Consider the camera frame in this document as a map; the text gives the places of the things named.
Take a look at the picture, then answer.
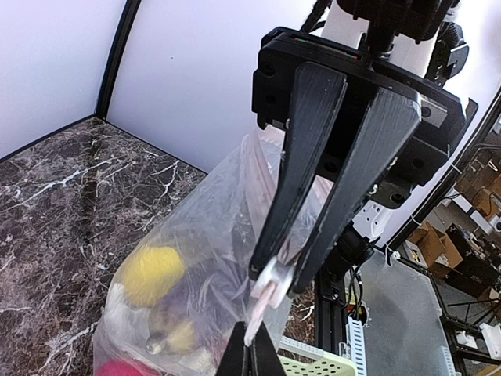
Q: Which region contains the clear zip top bag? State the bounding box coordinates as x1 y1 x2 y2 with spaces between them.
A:
92 123 333 376

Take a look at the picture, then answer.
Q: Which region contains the purple eggplant toy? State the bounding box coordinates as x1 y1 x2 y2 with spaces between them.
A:
146 219 251 353

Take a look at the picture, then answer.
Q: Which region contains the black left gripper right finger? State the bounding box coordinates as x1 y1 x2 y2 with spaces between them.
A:
250 323 286 376

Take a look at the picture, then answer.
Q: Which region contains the white cable duct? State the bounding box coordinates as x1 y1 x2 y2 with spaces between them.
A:
346 317 368 376

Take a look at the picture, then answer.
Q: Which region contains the white cauliflower toy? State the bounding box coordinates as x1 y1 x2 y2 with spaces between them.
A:
103 283 149 345

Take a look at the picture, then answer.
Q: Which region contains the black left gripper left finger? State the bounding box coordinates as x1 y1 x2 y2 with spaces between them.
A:
215 321 250 376

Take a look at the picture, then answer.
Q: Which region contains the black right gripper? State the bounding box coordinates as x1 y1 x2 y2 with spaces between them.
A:
249 1 468 296

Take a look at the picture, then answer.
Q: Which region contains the cardboard box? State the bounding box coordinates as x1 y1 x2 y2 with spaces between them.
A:
405 221 463 280

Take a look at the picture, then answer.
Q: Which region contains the black left frame post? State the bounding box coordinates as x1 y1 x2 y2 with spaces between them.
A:
94 0 142 121

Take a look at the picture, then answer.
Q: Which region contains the yellow bell pepper toy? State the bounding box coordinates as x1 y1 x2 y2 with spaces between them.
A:
119 246 186 307

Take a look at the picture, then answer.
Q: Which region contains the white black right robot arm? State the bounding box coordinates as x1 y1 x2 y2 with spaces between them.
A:
249 1 467 304

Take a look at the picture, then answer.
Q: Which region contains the green plastic basket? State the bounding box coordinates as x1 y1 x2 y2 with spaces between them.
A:
278 336 358 376

